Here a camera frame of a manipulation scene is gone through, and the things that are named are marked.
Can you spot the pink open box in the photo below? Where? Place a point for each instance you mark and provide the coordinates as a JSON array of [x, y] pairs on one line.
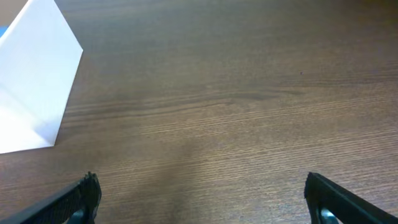
[[40, 56]]

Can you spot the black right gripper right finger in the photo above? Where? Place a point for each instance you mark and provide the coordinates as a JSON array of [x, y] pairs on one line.
[[329, 202]]

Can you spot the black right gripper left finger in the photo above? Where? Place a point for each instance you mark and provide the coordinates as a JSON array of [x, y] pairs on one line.
[[77, 203]]

